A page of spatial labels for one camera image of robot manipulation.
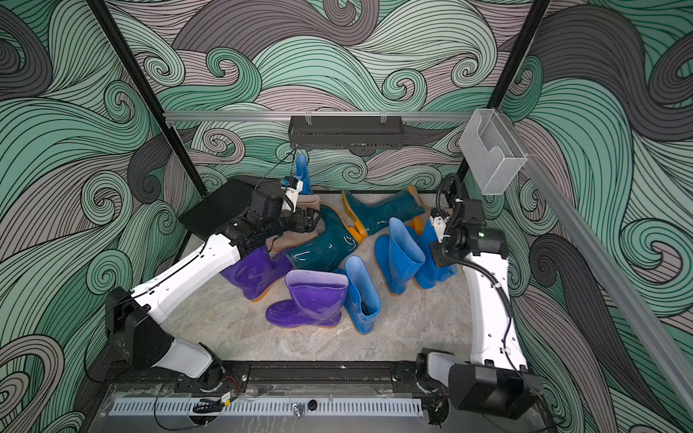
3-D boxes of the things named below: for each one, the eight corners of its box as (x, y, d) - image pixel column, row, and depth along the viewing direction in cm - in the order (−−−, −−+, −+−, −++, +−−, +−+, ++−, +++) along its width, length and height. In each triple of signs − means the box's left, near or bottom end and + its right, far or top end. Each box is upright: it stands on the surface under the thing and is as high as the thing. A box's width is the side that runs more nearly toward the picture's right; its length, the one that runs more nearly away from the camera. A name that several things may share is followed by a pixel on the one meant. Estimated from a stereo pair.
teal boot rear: (359, 239, 104) (360, 229, 99) (341, 202, 117) (341, 192, 112) (421, 220, 110) (424, 210, 106) (397, 187, 123) (399, 177, 119)
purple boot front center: (275, 330, 84) (255, 295, 63) (279, 309, 88) (260, 270, 68) (346, 330, 84) (348, 295, 63) (346, 309, 88) (347, 270, 68)
